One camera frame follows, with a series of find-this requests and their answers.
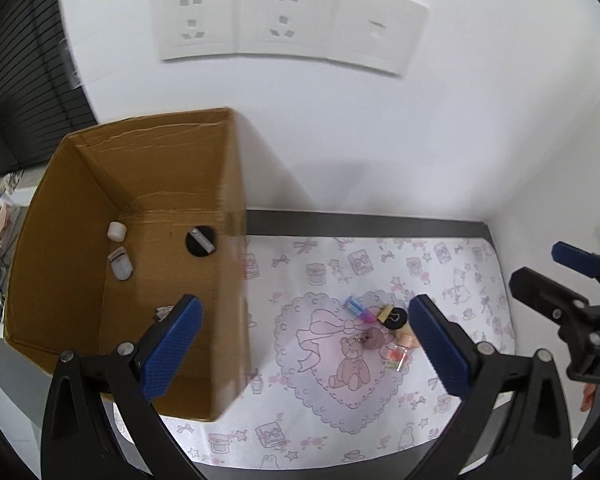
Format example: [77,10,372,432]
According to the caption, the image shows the brown cardboard box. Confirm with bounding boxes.
[2,106,253,422]

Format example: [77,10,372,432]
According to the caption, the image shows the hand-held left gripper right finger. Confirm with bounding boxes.
[405,295,576,480]

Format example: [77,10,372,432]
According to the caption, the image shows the black round lid with tube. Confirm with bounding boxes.
[185,226,218,258]

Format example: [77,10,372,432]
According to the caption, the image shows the small grey charm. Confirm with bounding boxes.
[362,327,388,352]

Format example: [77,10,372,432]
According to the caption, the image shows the small glass bottle pink cap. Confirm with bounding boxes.
[387,336,415,372]

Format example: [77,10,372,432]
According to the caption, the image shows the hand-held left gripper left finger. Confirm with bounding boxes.
[41,294,216,480]

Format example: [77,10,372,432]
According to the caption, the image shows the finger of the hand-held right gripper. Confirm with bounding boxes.
[509,266,591,328]
[551,241,600,299]

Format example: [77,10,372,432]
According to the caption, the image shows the white printed table mat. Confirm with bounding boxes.
[112,236,516,466]

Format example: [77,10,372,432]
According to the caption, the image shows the black window blinds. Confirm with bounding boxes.
[0,0,101,186]

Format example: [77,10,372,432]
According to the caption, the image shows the peach small cap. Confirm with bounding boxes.
[396,325,421,350]

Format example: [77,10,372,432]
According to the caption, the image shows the white triple wall socket panel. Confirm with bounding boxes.
[150,0,430,79]

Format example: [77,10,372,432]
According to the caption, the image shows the blue and pink tube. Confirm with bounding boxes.
[343,296,374,322]

